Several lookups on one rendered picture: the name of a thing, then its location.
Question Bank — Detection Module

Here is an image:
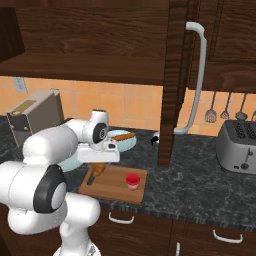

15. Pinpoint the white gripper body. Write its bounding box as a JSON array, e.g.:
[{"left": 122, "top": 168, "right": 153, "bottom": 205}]
[{"left": 76, "top": 142, "right": 121, "bottom": 165}]

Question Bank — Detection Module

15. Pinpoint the brown croissant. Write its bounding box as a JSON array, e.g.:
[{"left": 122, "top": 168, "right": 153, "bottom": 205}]
[{"left": 91, "top": 162, "right": 108, "bottom": 178}]

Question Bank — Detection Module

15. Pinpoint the wooden cutting board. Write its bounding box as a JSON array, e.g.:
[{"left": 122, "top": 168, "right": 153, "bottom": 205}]
[{"left": 77, "top": 164, "right": 149, "bottom": 205}]

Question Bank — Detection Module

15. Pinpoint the red jam jar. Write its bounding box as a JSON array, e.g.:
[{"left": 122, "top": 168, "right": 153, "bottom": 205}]
[{"left": 125, "top": 173, "right": 141, "bottom": 192}]

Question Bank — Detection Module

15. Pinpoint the dark wood cabinet door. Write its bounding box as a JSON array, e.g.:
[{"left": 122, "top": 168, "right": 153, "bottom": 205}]
[{"left": 157, "top": 0, "right": 193, "bottom": 168}]

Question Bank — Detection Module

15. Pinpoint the dark wood open cabinet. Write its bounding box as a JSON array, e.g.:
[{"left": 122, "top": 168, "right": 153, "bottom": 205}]
[{"left": 0, "top": 0, "right": 169, "bottom": 87}]

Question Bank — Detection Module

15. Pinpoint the dark wood closed cabinet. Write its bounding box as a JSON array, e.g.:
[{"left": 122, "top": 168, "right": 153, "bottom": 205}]
[{"left": 186, "top": 0, "right": 256, "bottom": 95}]

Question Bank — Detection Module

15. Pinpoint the light blue plate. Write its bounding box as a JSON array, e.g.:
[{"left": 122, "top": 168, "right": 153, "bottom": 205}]
[
  {"left": 106, "top": 129, "right": 139, "bottom": 153},
  {"left": 57, "top": 153, "right": 85, "bottom": 173}
]

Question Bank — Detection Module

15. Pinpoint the long brown pastry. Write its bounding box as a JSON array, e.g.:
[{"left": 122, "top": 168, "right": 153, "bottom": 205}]
[{"left": 110, "top": 131, "right": 137, "bottom": 142}]

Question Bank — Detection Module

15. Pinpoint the black and white small object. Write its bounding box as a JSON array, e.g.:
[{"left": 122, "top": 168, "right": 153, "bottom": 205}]
[{"left": 150, "top": 131, "right": 161, "bottom": 147}]

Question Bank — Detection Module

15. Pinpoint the grey boxy appliance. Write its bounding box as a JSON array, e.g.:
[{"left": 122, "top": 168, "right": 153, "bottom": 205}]
[{"left": 6, "top": 88, "right": 65, "bottom": 148}]

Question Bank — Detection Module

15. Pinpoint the dark wood drawer front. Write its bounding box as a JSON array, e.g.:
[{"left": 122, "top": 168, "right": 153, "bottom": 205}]
[
  {"left": 169, "top": 219, "right": 256, "bottom": 256},
  {"left": 87, "top": 207, "right": 175, "bottom": 256}
]

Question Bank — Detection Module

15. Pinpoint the grey slotted spatula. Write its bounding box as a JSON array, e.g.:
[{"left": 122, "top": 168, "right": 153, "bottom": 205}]
[{"left": 204, "top": 91, "right": 218, "bottom": 124}]

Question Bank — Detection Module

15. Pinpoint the grey hanging spatula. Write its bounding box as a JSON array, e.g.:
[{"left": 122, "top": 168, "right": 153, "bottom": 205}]
[{"left": 219, "top": 92, "right": 233, "bottom": 121}]

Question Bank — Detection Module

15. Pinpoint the silver toaster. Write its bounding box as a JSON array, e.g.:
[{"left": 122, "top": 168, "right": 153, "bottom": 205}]
[{"left": 215, "top": 118, "right": 256, "bottom": 175}]

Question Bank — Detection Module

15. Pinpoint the grey hanging ladle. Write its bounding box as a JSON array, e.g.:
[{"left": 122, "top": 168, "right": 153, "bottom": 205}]
[{"left": 234, "top": 92, "right": 249, "bottom": 122}]

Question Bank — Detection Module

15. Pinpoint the white drawer handle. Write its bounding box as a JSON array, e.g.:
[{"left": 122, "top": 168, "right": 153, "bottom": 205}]
[
  {"left": 212, "top": 229, "right": 244, "bottom": 245},
  {"left": 107, "top": 211, "right": 136, "bottom": 225}
]

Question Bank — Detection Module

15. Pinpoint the white wall outlet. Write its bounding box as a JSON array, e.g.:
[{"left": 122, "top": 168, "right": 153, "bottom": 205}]
[{"left": 12, "top": 76, "right": 29, "bottom": 95}]

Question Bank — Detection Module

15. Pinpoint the white cabinet door handle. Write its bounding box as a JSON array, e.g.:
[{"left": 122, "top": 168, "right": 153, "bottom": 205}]
[{"left": 173, "top": 21, "right": 208, "bottom": 136}]

